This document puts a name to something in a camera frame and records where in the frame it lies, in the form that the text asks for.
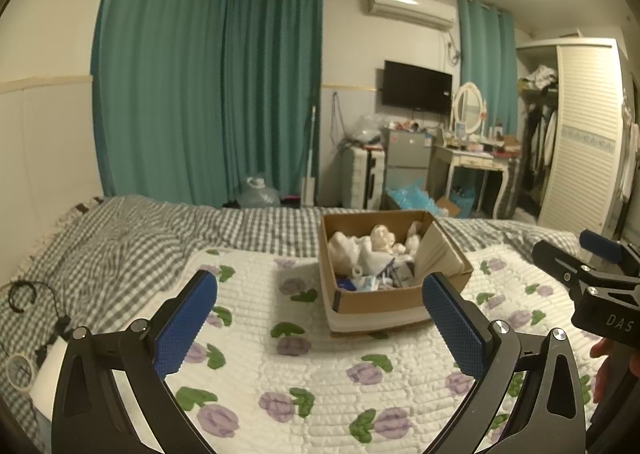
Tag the grey small fridge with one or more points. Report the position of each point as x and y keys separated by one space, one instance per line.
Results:
x=406 y=154

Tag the small white sock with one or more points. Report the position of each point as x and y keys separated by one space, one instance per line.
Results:
x=414 y=236

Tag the cream cloth bundle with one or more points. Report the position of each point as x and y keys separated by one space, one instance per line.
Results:
x=345 y=250

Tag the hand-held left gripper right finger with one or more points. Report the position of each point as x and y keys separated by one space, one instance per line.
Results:
x=452 y=329

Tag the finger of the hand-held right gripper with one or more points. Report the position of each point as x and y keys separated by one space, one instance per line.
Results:
x=560 y=259
x=602 y=244

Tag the white dressing table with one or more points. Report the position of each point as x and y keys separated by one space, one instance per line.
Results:
x=475 y=159

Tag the clear tape roll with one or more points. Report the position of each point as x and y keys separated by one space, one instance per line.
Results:
x=21 y=371

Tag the hanging clothes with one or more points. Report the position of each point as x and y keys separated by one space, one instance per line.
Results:
x=542 y=144

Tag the blue basket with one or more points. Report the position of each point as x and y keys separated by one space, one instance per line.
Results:
x=462 y=201

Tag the clear water jug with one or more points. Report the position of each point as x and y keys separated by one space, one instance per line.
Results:
x=259 y=194

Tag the small open cardboard box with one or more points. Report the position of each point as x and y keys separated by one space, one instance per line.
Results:
x=447 y=206

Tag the large white sock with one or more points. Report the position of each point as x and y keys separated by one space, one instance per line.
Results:
x=384 y=236

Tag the wide teal curtain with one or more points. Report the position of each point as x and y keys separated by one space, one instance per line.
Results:
x=157 y=74

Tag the narrow teal curtain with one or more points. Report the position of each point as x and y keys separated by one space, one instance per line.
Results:
x=487 y=64

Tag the blue plastic bags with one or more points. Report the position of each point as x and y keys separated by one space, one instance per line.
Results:
x=410 y=196

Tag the person's right hand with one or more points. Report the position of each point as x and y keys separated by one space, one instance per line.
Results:
x=604 y=369

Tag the clear plastic bag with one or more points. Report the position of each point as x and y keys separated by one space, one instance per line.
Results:
x=365 y=130

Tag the white air conditioner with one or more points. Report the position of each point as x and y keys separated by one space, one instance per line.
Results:
x=412 y=8

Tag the grey checked blanket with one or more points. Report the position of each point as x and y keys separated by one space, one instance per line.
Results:
x=120 y=244

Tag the floral quilt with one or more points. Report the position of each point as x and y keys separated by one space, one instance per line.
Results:
x=310 y=374

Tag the white ribbed suitcase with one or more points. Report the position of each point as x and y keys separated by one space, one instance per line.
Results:
x=357 y=177

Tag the teal corner curtain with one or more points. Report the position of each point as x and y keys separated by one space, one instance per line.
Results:
x=275 y=89

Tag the white oval mirror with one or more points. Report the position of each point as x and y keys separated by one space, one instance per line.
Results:
x=468 y=107

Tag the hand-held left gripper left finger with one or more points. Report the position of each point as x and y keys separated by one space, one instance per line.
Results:
x=185 y=329

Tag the black wall television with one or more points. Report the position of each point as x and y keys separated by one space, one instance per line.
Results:
x=417 y=87

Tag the white louvred wardrobe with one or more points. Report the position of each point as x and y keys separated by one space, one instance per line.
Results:
x=585 y=149

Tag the face mask packet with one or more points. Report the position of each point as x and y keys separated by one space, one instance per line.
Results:
x=362 y=282

